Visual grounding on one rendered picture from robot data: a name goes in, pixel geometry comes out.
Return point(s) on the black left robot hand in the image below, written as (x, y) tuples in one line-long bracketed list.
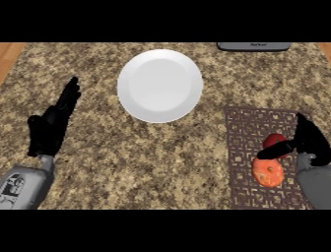
[(51, 128)]

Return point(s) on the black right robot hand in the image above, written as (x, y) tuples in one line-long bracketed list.
[(313, 138)]

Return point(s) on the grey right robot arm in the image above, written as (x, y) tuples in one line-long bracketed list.
[(324, 183)]

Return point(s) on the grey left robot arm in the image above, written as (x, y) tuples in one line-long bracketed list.
[(22, 187)]

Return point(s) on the red tomato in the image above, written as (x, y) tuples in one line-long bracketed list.
[(272, 140)]

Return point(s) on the brown patterned placemat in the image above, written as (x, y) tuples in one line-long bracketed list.
[(250, 131)]

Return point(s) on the orange tomato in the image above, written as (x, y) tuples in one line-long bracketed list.
[(267, 174)]

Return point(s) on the white oval plate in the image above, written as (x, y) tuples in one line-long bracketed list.
[(159, 86)]

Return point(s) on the dark grey appliance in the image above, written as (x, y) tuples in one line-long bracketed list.
[(253, 46)]

